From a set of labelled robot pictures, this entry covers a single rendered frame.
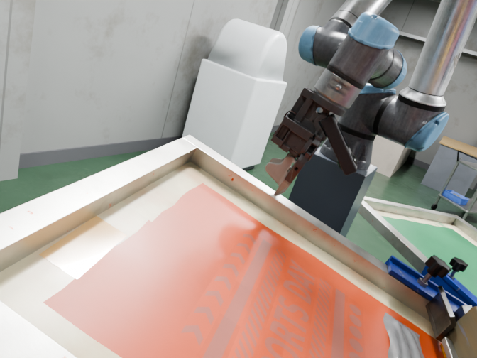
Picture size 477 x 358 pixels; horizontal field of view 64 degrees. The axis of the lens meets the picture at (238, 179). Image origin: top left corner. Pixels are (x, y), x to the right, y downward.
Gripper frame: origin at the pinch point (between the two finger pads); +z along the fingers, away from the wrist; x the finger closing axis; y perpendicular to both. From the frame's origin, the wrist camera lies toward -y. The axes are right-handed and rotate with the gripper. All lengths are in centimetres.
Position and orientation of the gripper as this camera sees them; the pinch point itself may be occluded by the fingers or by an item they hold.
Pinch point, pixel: (281, 192)
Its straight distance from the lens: 77.6
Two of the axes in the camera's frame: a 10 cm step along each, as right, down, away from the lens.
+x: -2.7, 2.7, -9.3
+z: -4.9, 7.9, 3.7
